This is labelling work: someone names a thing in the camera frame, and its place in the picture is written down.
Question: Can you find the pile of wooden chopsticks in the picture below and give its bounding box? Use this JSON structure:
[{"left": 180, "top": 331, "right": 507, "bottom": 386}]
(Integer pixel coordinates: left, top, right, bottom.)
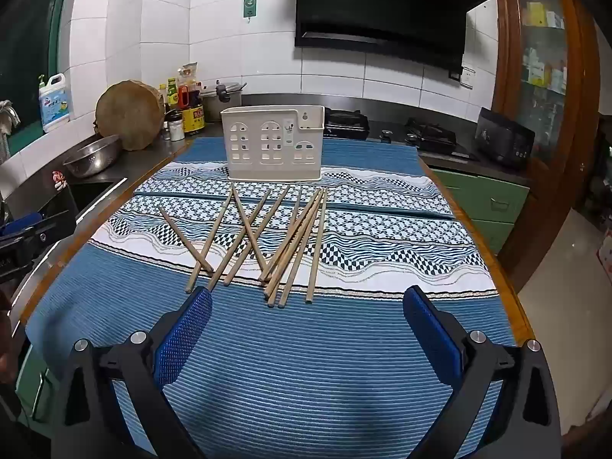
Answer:
[{"left": 158, "top": 184, "right": 330, "bottom": 308}]

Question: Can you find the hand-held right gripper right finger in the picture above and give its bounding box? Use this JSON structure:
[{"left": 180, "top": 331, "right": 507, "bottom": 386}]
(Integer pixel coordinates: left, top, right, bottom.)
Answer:
[{"left": 402, "top": 285, "right": 562, "bottom": 459}]

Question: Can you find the wooden glass door cabinet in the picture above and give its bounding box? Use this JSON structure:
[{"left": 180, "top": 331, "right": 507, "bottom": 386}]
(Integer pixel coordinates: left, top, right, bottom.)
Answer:
[{"left": 492, "top": 0, "right": 602, "bottom": 292}]

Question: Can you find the dark sauce bottle yellow label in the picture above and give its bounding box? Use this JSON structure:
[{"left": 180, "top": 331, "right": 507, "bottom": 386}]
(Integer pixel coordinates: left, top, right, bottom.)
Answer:
[{"left": 178, "top": 85, "right": 207, "bottom": 136}]

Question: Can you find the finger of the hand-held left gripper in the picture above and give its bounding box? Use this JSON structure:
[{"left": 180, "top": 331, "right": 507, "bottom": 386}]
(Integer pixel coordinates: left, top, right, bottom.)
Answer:
[{"left": 0, "top": 213, "right": 46, "bottom": 241}]

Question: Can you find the black countertop appliance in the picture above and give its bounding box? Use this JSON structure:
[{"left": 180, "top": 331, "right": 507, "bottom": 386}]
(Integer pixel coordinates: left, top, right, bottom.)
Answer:
[{"left": 474, "top": 107, "right": 536, "bottom": 169}]

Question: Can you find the green framed window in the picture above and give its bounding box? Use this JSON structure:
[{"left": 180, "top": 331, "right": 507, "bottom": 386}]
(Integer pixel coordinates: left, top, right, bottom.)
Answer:
[{"left": 0, "top": 0, "right": 78, "bottom": 155}]

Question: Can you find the small white shaker jar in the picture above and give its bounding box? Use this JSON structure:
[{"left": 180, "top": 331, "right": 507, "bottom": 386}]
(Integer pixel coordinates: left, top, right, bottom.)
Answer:
[{"left": 164, "top": 109, "right": 186, "bottom": 142}]

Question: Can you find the round wooden chopping board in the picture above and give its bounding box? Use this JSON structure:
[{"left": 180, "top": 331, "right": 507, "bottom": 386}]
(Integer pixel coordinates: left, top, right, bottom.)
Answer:
[{"left": 94, "top": 80, "right": 166, "bottom": 152}]

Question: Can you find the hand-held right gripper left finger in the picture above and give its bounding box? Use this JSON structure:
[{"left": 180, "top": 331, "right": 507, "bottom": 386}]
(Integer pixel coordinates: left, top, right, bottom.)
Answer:
[{"left": 50, "top": 286, "right": 213, "bottom": 459}]

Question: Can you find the steel kitchen sink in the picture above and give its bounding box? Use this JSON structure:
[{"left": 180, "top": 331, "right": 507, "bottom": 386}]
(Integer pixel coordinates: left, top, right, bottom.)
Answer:
[{"left": 0, "top": 150, "right": 129, "bottom": 249}]

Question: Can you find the noodle packet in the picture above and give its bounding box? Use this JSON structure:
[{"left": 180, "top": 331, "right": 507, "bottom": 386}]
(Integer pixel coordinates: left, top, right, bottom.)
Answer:
[{"left": 177, "top": 62, "right": 199, "bottom": 89}]

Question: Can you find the metal colander bowl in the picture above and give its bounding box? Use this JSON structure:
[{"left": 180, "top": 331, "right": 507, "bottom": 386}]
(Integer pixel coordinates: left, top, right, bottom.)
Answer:
[{"left": 62, "top": 134, "right": 123, "bottom": 179}]

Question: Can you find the black gas stove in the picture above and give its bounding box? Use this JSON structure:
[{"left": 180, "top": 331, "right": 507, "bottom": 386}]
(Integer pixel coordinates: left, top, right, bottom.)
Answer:
[{"left": 324, "top": 110, "right": 482, "bottom": 162}]

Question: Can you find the green base cabinet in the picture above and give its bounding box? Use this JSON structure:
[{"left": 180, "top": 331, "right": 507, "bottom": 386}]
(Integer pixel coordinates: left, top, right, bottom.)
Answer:
[{"left": 432, "top": 167, "right": 531, "bottom": 255}]

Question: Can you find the stainless steel counter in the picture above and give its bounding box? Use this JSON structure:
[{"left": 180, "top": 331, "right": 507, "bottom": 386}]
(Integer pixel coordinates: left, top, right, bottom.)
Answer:
[{"left": 62, "top": 96, "right": 531, "bottom": 187}]

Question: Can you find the metal pressure cooker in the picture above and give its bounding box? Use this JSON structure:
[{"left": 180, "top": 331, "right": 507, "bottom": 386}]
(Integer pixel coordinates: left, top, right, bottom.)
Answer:
[{"left": 199, "top": 80, "right": 247, "bottom": 123}]

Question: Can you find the white plastic chopstick holder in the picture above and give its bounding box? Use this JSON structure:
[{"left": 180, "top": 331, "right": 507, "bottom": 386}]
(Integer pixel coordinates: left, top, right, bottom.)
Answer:
[{"left": 220, "top": 104, "right": 326, "bottom": 183}]

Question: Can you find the black range hood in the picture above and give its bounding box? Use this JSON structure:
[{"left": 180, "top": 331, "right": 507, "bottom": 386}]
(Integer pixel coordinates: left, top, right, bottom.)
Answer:
[{"left": 293, "top": 0, "right": 493, "bottom": 72}]

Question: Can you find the white detergent jug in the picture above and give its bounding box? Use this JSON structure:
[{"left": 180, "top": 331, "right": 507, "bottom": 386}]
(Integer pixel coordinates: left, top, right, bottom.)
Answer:
[{"left": 38, "top": 73, "right": 73, "bottom": 133}]

